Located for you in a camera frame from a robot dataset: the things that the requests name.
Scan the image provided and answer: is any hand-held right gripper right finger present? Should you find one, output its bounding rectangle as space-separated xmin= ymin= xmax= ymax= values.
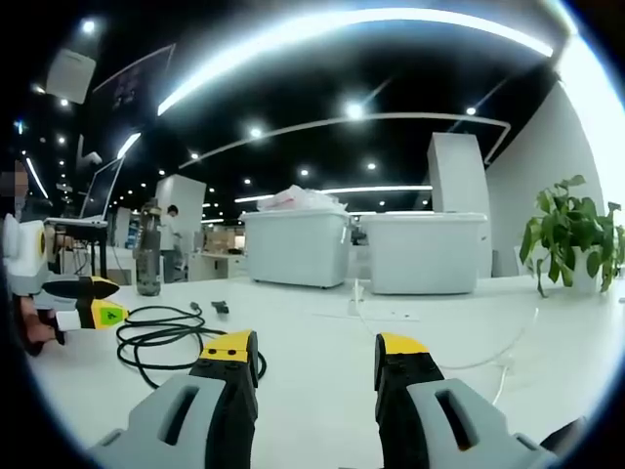
xmin=373 ymin=331 xmax=559 ymax=469

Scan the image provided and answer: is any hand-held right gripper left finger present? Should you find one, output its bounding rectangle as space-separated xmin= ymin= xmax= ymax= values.
xmin=90 ymin=329 xmax=261 ymax=469

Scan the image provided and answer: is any black data cable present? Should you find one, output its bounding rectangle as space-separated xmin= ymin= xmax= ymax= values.
xmin=115 ymin=301 xmax=268 ymax=390

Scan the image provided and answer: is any white desktop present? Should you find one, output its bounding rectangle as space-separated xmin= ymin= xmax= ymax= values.
xmin=19 ymin=273 xmax=625 ymax=461

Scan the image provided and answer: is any person's left hand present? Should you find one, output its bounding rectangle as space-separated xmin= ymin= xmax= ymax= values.
xmin=20 ymin=294 xmax=67 ymax=347

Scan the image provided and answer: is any black-legged side table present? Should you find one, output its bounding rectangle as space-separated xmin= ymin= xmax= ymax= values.
xmin=42 ymin=217 xmax=109 ymax=285

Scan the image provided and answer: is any dark water bottle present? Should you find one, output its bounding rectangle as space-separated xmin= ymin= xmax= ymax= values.
xmin=135 ymin=198 xmax=163 ymax=297

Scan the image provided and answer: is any open laptop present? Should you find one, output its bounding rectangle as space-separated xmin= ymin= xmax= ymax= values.
xmin=79 ymin=154 xmax=126 ymax=222

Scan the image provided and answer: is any white lidded storage box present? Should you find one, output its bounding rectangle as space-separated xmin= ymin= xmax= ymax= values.
xmin=360 ymin=211 xmax=490 ymax=296

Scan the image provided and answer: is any white ceiling-mounted box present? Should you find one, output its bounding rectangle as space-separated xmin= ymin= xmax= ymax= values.
xmin=45 ymin=48 xmax=97 ymax=105

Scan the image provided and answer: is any dark hanging banner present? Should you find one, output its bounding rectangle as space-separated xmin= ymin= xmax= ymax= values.
xmin=91 ymin=42 xmax=178 ymax=114

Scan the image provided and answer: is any white storage box with bags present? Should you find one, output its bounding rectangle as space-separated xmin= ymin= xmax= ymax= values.
xmin=243 ymin=206 xmax=354 ymax=290

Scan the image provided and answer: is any green potted plant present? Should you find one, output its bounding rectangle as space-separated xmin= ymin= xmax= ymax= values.
xmin=518 ymin=174 xmax=625 ymax=298

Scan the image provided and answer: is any pile of plastic bags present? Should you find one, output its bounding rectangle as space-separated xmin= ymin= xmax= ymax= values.
xmin=255 ymin=184 xmax=351 ymax=214

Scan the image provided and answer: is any white cable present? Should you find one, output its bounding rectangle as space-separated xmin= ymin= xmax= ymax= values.
xmin=352 ymin=277 xmax=541 ymax=407

